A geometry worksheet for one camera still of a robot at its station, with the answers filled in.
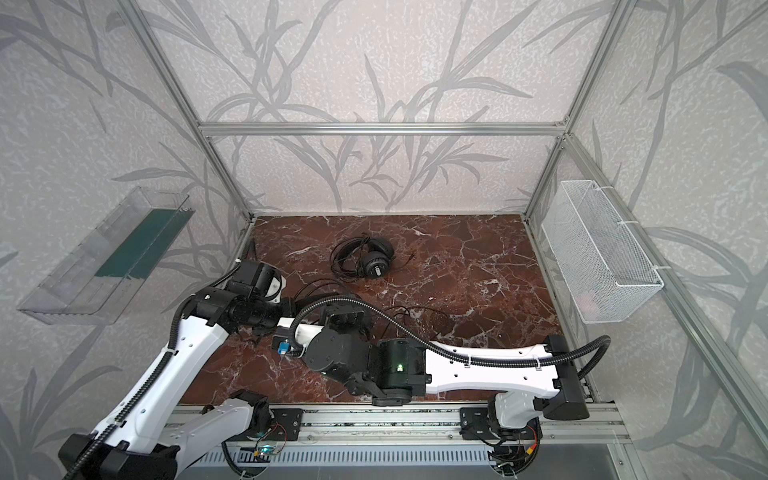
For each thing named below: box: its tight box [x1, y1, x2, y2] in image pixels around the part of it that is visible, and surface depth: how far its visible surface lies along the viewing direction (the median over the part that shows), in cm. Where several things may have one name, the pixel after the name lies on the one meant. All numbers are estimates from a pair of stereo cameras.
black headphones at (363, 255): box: [330, 233, 396, 280], surface depth 104 cm
